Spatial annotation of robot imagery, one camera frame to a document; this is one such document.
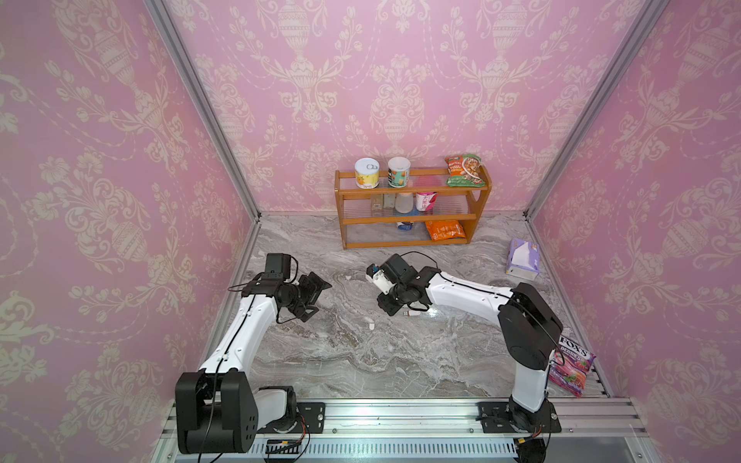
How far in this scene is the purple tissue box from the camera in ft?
3.28

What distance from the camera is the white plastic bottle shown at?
974 millimetres

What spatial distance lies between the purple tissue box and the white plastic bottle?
0.40 meters
